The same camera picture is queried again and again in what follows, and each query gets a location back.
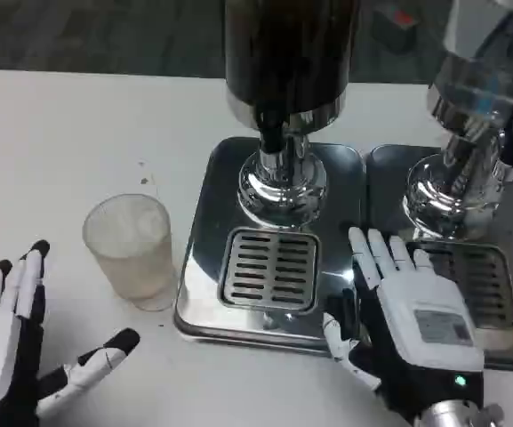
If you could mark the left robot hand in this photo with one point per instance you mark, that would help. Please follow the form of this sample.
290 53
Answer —
5 338

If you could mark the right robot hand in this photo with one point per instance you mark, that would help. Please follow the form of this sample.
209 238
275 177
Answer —
425 329

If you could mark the right robot forearm silver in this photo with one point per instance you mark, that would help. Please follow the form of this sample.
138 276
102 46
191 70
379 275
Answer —
454 413

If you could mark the steel drip tray with grid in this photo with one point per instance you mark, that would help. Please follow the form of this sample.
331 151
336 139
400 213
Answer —
483 267
265 240

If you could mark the clear ribbed glass cup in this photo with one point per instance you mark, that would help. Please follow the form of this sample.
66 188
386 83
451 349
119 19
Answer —
133 253

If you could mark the clear drink dispenser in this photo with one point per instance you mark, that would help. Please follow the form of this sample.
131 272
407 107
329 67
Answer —
469 120

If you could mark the dark drink dispenser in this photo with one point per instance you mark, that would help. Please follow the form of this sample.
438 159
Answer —
282 111

